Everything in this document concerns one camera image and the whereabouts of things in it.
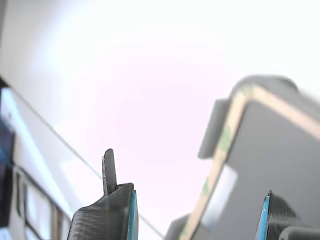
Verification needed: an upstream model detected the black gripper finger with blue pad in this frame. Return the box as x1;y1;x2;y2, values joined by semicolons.
254;189;320;240

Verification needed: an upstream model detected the grey holder with black legs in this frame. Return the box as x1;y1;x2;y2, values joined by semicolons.
163;74;320;240

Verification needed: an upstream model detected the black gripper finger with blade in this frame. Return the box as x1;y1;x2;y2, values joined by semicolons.
66;148;140;240

